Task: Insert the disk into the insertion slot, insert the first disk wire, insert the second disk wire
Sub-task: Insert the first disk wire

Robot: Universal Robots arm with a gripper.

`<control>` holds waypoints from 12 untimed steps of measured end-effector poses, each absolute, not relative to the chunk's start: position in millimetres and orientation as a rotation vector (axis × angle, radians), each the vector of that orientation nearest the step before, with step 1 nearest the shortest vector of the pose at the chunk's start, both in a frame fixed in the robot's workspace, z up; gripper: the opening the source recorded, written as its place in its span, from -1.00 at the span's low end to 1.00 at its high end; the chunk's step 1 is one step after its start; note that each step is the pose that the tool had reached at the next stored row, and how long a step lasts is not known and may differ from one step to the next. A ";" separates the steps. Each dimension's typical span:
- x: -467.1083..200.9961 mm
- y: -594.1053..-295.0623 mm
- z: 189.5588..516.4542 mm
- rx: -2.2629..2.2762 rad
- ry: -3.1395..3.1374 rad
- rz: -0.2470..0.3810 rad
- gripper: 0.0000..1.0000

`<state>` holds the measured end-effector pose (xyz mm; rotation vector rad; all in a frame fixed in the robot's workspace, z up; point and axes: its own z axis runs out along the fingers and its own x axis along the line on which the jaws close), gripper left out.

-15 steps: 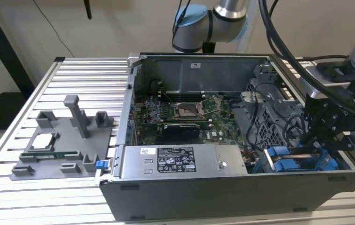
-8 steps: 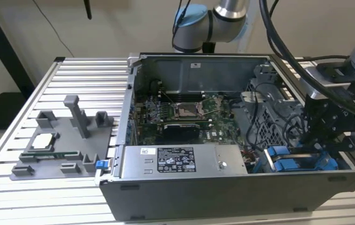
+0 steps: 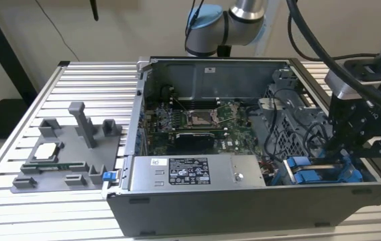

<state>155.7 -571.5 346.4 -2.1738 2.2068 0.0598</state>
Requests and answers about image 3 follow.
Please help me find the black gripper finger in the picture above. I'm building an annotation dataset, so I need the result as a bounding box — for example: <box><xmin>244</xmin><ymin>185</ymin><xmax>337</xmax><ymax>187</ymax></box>
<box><xmin>321</xmin><ymin>117</ymin><xmax>362</xmax><ymax>164</ymax></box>
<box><xmin>361</xmin><ymin>135</ymin><xmax>381</xmax><ymax>158</ymax></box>

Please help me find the hard disk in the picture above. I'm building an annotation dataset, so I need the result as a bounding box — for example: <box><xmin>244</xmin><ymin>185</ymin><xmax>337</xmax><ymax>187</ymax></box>
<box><xmin>282</xmin><ymin>150</ymin><xmax>363</xmax><ymax>185</ymax></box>

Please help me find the grey metal disk bay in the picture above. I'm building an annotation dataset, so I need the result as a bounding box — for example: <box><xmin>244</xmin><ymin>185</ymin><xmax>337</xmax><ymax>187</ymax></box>
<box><xmin>256</xmin><ymin>69</ymin><xmax>331</xmax><ymax>161</ymax></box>

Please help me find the black RAM slot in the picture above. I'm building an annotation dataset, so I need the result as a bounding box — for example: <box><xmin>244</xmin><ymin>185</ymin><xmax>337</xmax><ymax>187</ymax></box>
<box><xmin>170</xmin><ymin>103</ymin><xmax>220</xmax><ymax>107</ymax></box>
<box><xmin>170</xmin><ymin>100</ymin><xmax>220</xmax><ymax>104</ymax></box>
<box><xmin>170</xmin><ymin>98</ymin><xmax>219</xmax><ymax>102</ymax></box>
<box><xmin>170</xmin><ymin>105</ymin><xmax>220</xmax><ymax>110</ymax></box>

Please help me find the green motherboard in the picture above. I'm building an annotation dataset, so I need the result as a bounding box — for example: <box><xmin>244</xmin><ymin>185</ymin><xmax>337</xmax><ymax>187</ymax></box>
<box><xmin>141</xmin><ymin>97</ymin><xmax>264</xmax><ymax>158</ymax></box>

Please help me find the metal socket cover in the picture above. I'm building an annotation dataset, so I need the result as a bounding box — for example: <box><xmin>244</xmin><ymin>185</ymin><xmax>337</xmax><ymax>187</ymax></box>
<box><xmin>218</xmin><ymin>104</ymin><xmax>242</xmax><ymax>124</ymax></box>

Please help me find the silver power supply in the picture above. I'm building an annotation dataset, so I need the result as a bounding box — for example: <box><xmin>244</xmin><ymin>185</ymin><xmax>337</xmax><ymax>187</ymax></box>
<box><xmin>128</xmin><ymin>154</ymin><xmax>267</xmax><ymax>192</ymax></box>

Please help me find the CPU socket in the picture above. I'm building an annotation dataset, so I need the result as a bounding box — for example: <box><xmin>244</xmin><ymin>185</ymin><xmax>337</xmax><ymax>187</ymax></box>
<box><xmin>183</xmin><ymin>110</ymin><xmax>220</xmax><ymax>130</ymax></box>

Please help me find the black graphics card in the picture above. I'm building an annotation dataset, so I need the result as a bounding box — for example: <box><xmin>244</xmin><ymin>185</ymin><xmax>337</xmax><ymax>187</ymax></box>
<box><xmin>172</xmin><ymin>132</ymin><xmax>218</xmax><ymax>154</ymax></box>

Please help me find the black PC case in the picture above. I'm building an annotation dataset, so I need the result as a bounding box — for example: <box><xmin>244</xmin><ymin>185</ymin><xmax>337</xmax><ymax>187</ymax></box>
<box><xmin>101</xmin><ymin>55</ymin><xmax>381</xmax><ymax>238</ymax></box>

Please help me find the thin locking lever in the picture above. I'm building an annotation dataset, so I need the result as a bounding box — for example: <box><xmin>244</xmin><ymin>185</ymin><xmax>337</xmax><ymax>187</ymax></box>
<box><xmin>172</xmin><ymin>96</ymin><xmax>188</xmax><ymax>112</ymax></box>

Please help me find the grey parts rack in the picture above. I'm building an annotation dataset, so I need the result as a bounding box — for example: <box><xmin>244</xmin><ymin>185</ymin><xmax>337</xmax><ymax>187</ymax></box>
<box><xmin>10</xmin><ymin>101</ymin><xmax>124</xmax><ymax>194</ymax></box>

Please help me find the green RAM stick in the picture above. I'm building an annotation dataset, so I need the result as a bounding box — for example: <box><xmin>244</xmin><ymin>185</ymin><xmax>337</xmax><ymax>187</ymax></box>
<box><xmin>24</xmin><ymin>162</ymin><xmax>87</xmax><ymax>172</ymax></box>

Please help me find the silver CPU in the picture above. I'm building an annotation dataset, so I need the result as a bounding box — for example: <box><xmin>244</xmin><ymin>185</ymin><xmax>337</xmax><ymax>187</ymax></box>
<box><xmin>32</xmin><ymin>143</ymin><xmax>60</xmax><ymax>161</ymax></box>

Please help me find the black antenna stick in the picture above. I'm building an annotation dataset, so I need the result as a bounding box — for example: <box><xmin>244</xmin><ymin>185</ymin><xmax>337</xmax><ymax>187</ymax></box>
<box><xmin>89</xmin><ymin>0</ymin><xmax>99</xmax><ymax>22</ymax></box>

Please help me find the black disk wire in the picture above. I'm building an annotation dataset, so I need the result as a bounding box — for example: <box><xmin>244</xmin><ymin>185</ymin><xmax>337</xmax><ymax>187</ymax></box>
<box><xmin>263</xmin><ymin>88</ymin><xmax>301</xmax><ymax>164</ymax></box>
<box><xmin>301</xmin><ymin>122</ymin><xmax>329</xmax><ymax>153</ymax></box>

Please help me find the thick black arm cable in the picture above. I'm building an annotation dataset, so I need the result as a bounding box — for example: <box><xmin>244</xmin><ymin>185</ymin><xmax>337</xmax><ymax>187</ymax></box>
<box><xmin>286</xmin><ymin>0</ymin><xmax>381</xmax><ymax>118</ymax></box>

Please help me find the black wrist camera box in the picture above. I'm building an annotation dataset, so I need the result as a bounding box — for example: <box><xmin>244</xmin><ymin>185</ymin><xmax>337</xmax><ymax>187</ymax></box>
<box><xmin>343</xmin><ymin>60</ymin><xmax>381</xmax><ymax>81</ymax></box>

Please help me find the red wire bundle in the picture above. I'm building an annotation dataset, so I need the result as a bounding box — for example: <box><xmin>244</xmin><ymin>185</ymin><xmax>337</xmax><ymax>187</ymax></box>
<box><xmin>259</xmin><ymin>160</ymin><xmax>279</xmax><ymax>177</ymax></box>

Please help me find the thin black wall cable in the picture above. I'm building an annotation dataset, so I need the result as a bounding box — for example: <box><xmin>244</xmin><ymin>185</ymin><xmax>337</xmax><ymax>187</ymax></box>
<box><xmin>35</xmin><ymin>0</ymin><xmax>81</xmax><ymax>62</ymax></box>

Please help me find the black slanted post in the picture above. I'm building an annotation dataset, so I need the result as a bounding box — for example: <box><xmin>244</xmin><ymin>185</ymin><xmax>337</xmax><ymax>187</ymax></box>
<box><xmin>0</xmin><ymin>0</ymin><xmax>39</xmax><ymax>101</ymax></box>

